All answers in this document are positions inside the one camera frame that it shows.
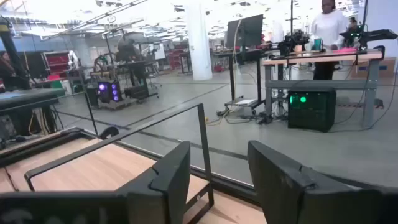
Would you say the black-framed wooden shelf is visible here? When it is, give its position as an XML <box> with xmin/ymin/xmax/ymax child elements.
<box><xmin>0</xmin><ymin>91</ymin><xmax>215</xmax><ymax>224</ymax></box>

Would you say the person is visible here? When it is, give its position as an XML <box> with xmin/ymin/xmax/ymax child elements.
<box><xmin>310</xmin><ymin>0</ymin><xmax>349</xmax><ymax>81</ymax></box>
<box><xmin>0</xmin><ymin>51</ymin><xmax>32</xmax><ymax>91</ymax></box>

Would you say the white building pillar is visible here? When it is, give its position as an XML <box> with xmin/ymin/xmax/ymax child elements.
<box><xmin>185</xmin><ymin>0</ymin><xmax>213</xmax><ymax>82</ymax></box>

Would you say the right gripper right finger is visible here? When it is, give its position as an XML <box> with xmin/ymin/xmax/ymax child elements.
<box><xmin>248</xmin><ymin>139</ymin><xmax>374</xmax><ymax>224</ymax></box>

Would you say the black cable hook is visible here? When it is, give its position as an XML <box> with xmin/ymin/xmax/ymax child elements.
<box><xmin>98</xmin><ymin>125</ymin><xmax>120</xmax><ymax>140</ymax></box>

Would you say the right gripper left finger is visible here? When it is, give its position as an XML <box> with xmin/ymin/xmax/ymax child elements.
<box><xmin>116</xmin><ymin>141</ymin><xmax>191</xmax><ymax>224</ymax></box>

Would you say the green-lit black computer tower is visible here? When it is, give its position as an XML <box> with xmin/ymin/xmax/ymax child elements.
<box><xmin>287</xmin><ymin>86</ymin><xmax>337</xmax><ymax>133</ymax></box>

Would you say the grey side desk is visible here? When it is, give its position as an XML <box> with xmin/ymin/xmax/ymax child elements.
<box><xmin>0</xmin><ymin>88</ymin><xmax>67</xmax><ymax>110</ymax></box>

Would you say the flat pink item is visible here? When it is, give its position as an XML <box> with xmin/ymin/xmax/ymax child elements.
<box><xmin>332</xmin><ymin>47</ymin><xmax>358</xmax><ymax>54</ymax></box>

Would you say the wooden grey-legged workbench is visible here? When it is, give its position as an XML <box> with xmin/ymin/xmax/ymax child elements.
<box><xmin>262</xmin><ymin>48</ymin><xmax>384</xmax><ymax>128</ymax></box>

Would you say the brown cardboard box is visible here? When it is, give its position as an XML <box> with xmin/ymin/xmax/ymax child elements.
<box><xmin>351</xmin><ymin>57</ymin><xmax>396</xmax><ymax>78</ymax></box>

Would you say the black monitor on stand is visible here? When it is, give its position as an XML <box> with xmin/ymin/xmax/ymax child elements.
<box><xmin>226</xmin><ymin>14</ymin><xmax>264</xmax><ymax>50</ymax></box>

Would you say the purple-lit black computer tower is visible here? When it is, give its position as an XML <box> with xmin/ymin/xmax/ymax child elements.
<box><xmin>96</xmin><ymin>80</ymin><xmax>123</xmax><ymax>104</ymax></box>

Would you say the red storage rack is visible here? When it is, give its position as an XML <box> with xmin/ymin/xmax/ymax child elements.
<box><xmin>42</xmin><ymin>51</ymin><xmax>71</xmax><ymax>77</ymax></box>

